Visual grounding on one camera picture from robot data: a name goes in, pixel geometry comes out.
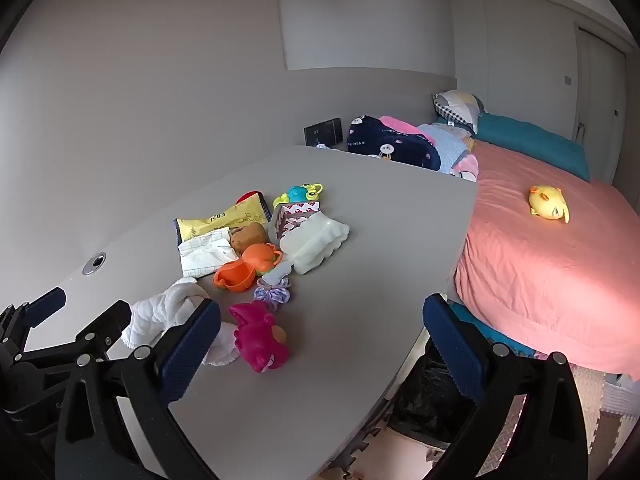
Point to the magenta dinosaur toy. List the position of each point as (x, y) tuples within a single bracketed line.
[(260, 345)]

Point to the bed with pink sheet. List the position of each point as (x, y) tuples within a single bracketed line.
[(550, 270)]

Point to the light blue blanket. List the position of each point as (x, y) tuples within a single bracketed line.
[(445, 142)]

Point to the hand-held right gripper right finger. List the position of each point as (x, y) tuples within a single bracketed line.
[(452, 347)]

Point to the orange crab toy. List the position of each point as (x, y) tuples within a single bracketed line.
[(235, 275)]

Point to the purple scrunchie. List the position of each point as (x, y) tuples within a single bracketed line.
[(272, 294)]

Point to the black bag trash bin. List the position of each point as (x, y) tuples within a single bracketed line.
[(425, 400)]

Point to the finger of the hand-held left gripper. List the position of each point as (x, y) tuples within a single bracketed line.
[(102, 322), (45, 304)]

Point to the white storage box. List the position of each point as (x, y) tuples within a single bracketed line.
[(620, 395)]

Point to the metal desk grommet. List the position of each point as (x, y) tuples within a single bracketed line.
[(94, 263)]

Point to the yellow snack packet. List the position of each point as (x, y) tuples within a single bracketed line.
[(220, 220)]

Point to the white blue small cloth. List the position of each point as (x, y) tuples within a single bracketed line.
[(324, 146)]

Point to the white plastic tray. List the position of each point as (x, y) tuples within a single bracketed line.
[(312, 245)]

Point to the white tissue pack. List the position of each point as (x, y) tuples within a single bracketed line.
[(202, 257)]

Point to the small red object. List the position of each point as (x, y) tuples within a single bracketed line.
[(248, 196)]

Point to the navy printed blanket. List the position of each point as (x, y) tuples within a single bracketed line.
[(390, 147)]

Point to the yellow chick plush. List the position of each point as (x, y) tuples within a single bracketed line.
[(547, 202)]

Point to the grey desk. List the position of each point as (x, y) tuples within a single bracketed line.
[(350, 260)]

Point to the pink white folded blanket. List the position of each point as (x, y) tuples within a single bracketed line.
[(467, 165)]

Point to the teal pillow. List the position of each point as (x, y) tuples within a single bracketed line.
[(525, 140)]

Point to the checkered patchwork pillow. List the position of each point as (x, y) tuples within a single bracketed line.
[(457, 107)]

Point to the brown potato toy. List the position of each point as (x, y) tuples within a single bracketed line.
[(247, 237)]

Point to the black socket panel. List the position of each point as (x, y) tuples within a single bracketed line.
[(322, 132)]

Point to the red white patterned box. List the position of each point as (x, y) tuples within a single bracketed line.
[(295, 208)]

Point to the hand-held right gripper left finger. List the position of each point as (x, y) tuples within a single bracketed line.
[(192, 342)]

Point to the teal frog toy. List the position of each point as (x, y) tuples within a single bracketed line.
[(297, 193)]

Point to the coloured foam floor mat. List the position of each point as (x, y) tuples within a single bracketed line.
[(587, 395)]

